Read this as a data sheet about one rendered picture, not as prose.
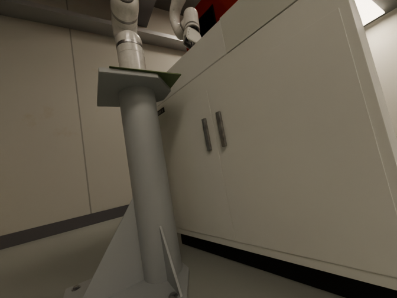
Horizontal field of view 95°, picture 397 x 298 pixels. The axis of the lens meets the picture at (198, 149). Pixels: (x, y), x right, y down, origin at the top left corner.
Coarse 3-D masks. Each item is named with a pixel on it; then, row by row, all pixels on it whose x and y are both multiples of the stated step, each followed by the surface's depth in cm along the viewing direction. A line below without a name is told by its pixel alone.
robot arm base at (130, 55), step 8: (120, 48) 80; (128, 48) 80; (136, 48) 82; (120, 56) 81; (128, 56) 80; (136, 56) 81; (120, 64) 81; (128, 64) 79; (136, 64) 80; (144, 64) 84
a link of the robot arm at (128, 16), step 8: (112, 0) 77; (120, 0) 76; (128, 0) 77; (136, 0) 80; (112, 8) 80; (120, 8) 78; (128, 8) 79; (136, 8) 81; (120, 16) 81; (128, 16) 81; (136, 16) 85
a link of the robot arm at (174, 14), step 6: (174, 0) 98; (180, 0) 99; (174, 6) 100; (180, 6) 102; (174, 12) 102; (180, 12) 105; (174, 18) 103; (174, 24) 103; (174, 30) 103; (180, 30) 102; (180, 36) 104
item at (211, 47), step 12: (216, 24) 71; (204, 36) 76; (216, 36) 72; (192, 48) 83; (204, 48) 77; (216, 48) 72; (180, 60) 90; (192, 60) 83; (204, 60) 77; (216, 60) 73; (180, 72) 90; (192, 72) 84; (180, 84) 91; (168, 96) 99
